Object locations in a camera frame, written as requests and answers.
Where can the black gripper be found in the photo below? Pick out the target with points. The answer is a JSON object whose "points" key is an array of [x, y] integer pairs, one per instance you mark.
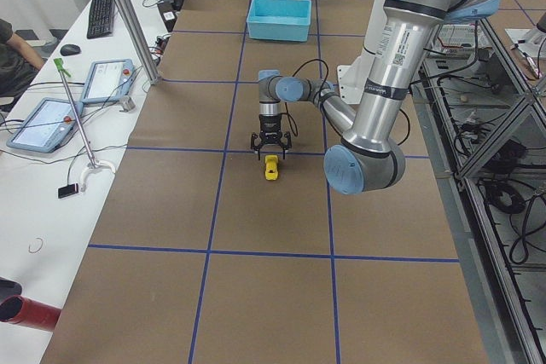
{"points": [[269, 124]]}

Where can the yellow beetle toy car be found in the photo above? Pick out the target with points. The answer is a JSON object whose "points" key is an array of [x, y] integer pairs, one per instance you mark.
{"points": [[271, 167]]}

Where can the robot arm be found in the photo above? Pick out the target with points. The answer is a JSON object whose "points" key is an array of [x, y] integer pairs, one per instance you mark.
{"points": [[367, 158]]}

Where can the light blue plastic bin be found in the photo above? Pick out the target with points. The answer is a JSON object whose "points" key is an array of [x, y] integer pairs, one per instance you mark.
{"points": [[279, 20]]}

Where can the far teach pendant tablet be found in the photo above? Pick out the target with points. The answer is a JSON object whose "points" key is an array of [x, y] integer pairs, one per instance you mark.
{"points": [[108, 81]]}

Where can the teach pendant tablet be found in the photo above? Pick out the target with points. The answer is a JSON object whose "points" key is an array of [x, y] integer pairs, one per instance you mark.
{"points": [[108, 81], [46, 127]]}

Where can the black keyboard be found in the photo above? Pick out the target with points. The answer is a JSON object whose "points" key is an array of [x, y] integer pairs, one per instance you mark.
{"points": [[100, 18]]}

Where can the black computer mouse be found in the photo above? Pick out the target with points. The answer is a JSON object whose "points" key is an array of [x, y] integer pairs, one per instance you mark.
{"points": [[70, 49]]}

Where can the near teach pendant tablet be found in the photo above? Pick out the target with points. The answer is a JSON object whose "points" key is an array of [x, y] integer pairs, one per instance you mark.
{"points": [[46, 127]]}

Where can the green tipped grabber stick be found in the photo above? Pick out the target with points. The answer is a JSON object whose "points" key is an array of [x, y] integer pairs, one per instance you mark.
{"points": [[94, 164]]}

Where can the seated person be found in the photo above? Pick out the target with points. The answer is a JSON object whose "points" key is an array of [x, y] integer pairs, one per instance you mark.
{"points": [[20, 64]]}

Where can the red cylinder bottle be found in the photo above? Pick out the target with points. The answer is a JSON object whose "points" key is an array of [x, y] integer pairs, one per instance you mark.
{"points": [[26, 312]]}

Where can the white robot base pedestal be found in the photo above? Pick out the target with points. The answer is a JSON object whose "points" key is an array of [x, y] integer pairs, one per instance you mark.
{"points": [[351, 79]]}

